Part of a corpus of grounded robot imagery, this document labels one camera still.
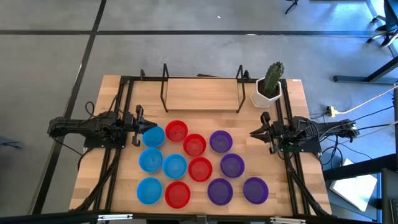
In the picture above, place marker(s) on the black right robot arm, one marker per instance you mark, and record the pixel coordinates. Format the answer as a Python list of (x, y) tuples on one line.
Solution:
[(323, 129)]

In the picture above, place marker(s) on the office chair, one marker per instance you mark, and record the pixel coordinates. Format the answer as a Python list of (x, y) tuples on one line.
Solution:
[(374, 19)]

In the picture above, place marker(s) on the blue mini bowl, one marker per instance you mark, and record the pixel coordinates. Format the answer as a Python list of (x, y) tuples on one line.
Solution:
[(150, 160), (154, 139), (174, 166), (149, 191)]

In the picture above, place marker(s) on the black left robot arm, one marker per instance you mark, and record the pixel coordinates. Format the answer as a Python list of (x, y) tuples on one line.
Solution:
[(77, 126)]

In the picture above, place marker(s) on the dark grey cabinet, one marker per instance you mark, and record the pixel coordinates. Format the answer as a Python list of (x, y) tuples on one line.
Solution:
[(388, 199)]

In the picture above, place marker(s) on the yellow power strip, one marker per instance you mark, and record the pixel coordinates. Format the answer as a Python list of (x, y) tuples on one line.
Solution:
[(331, 111)]

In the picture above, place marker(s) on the red mini bowl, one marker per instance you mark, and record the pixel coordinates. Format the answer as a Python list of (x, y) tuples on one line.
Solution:
[(176, 131), (194, 145), (177, 194), (200, 169)]

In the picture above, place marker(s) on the desk with black legs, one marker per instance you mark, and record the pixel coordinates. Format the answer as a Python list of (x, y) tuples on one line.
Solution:
[(357, 79)]

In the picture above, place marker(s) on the black stand leg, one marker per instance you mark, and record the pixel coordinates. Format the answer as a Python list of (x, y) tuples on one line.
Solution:
[(291, 6)]

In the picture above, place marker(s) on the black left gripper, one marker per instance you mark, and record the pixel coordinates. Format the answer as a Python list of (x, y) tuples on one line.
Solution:
[(136, 124)]

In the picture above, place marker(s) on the white box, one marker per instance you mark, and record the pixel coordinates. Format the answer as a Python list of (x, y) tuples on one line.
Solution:
[(354, 189)]

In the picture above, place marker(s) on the black aluminium table frame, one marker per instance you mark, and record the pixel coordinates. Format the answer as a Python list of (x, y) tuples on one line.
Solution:
[(125, 79)]

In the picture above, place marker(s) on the silver metal bracket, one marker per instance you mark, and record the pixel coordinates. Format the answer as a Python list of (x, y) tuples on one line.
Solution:
[(115, 217), (287, 220)]

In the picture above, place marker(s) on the white plant pot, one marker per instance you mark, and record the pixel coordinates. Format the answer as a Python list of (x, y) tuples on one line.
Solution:
[(256, 99)]

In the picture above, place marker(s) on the person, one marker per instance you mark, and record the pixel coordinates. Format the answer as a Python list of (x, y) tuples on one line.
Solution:
[(391, 12)]

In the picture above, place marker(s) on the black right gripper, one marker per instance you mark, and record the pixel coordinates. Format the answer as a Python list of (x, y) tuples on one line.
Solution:
[(276, 132)]

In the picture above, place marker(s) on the green cactus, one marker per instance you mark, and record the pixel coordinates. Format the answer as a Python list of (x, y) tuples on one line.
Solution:
[(273, 77)]

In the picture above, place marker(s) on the black crossbar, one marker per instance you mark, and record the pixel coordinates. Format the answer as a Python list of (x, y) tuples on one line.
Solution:
[(46, 217)]

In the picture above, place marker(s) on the purple mini bowl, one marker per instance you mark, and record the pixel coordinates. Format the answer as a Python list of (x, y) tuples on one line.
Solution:
[(255, 190), (232, 165), (221, 141), (220, 191)]

